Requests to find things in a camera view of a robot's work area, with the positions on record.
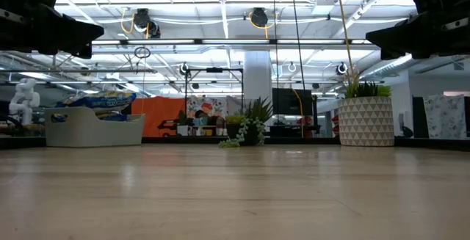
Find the white robot figure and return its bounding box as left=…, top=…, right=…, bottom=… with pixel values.
left=7, top=77, right=41, bottom=126

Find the black partition panel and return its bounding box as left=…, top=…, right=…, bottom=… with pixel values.
left=411, top=95, right=430, bottom=139

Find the floral cloth screen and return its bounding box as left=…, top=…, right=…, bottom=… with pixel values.
left=422, top=93, right=466, bottom=140

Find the plant in white patterned pot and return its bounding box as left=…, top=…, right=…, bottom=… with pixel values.
left=337, top=69, right=396, bottom=148

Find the grey plastic bin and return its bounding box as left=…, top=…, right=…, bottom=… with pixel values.
left=43, top=106, right=146, bottom=148

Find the red floor equipment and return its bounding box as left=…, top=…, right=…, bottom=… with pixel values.
left=331, top=114, right=341, bottom=137

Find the orange partition panel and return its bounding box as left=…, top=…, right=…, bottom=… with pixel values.
left=130, top=95, right=187, bottom=138

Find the floral partition panel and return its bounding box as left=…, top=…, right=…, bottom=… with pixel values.
left=186, top=96, right=228, bottom=137

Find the trailing succulent in black pot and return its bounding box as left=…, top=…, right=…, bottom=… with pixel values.
left=218, top=96, right=275, bottom=149

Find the overhead LED light bar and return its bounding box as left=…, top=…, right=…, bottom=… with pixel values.
left=91, top=38, right=370, bottom=46

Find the yellow hanging cable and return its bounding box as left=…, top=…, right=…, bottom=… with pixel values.
left=336, top=0, right=356, bottom=78
left=292, top=88, right=306, bottom=138

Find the black coiled cable loop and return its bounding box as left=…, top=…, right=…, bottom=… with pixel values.
left=134, top=46, right=152, bottom=59

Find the black hanging cable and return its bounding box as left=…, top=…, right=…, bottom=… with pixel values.
left=272, top=0, right=280, bottom=123
left=289, top=0, right=306, bottom=91

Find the black wall monitor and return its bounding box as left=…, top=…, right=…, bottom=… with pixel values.
left=271, top=87, right=314, bottom=117

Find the black stand frame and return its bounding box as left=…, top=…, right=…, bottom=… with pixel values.
left=183, top=67, right=245, bottom=123

